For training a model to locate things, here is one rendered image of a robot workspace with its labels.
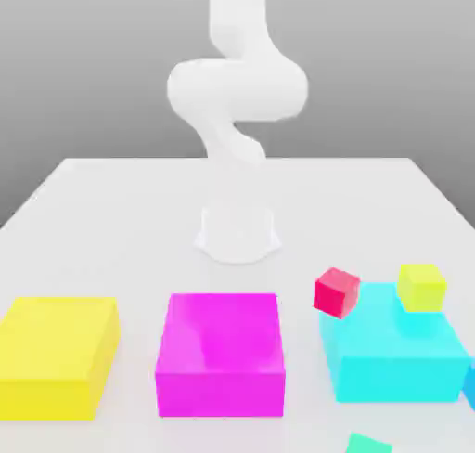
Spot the small green cube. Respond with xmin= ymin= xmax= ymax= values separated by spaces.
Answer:
xmin=345 ymin=433 xmax=393 ymax=453

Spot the small red cube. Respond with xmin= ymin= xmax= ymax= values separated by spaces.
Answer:
xmin=313 ymin=266 xmax=362 ymax=320

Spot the large yellow box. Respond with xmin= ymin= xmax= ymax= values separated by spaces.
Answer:
xmin=0 ymin=296 xmax=121 ymax=422

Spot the large magenta box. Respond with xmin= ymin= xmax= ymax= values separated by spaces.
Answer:
xmin=154 ymin=292 xmax=287 ymax=419

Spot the small yellow-green cube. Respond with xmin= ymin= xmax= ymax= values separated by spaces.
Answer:
xmin=396 ymin=264 xmax=448 ymax=313

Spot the small blue cube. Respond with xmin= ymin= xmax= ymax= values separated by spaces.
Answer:
xmin=461 ymin=357 xmax=475 ymax=411

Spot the large cyan box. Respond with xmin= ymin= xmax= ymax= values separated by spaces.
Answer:
xmin=318 ymin=281 xmax=472 ymax=404

